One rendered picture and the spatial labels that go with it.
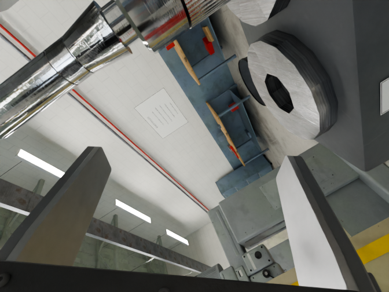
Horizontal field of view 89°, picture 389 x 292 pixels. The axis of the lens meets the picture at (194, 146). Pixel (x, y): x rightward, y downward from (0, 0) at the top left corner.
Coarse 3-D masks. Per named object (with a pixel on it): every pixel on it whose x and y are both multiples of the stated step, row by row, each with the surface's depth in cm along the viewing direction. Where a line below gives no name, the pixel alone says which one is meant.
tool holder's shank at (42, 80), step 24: (72, 24) 11; (96, 24) 10; (120, 24) 11; (48, 48) 11; (72, 48) 11; (96, 48) 11; (120, 48) 11; (24, 72) 11; (48, 72) 11; (72, 72) 11; (0, 96) 11; (24, 96) 11; (48, 96) 12; (0, 120) 12; (24, 120) 13
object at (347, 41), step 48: (240, 0) 13; (288, 0) 11; (336, 0) 9; (384, 0) 8; (288, 48) 12; (336, 48) 10; (384, 48) 9; (288, 96) 18; (336, 96) 12; (384, 96) 11; (336, 144) 15; (384, 144) 13
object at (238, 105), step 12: (204, 24) 358; (168, 48) 351; (180, 48) 333; (216, 48) 376; (204, 60) 428; (228, 60) 375; (192, 72) 366; (216, 96) 498; (228, 108) 450; (240, 108) 498; (216, 120) 507; (252, 132) 533; (228, 144) 608; (240, 156) 561
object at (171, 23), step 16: (144, 0) 9; (160, 0) 10; (176, 0) 10; (192, 0) 10; (208, 0) 11; (224, 0) 11; (160, 16) 10; (176, 16) 10; (192, 16) 11; (160, 32) 11; (176, 32) 11
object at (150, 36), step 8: (120, 0) 9; (128, 0) 9; (136, 0) 9; (120, 8) 10; (128, 8) 10; (136, 8) 10; (128, 16) 10; (136, 16) 10; (144, 16) 10; (136, 24) 10; (144, 24) 10; (152, 24) 10; (136, 32) 10; (144, 32) 10; (152, 32) 10; (144, 40) 11; (152, 40) 11; (160, 40) 11; (152, 48) 11; (160, 48) 12
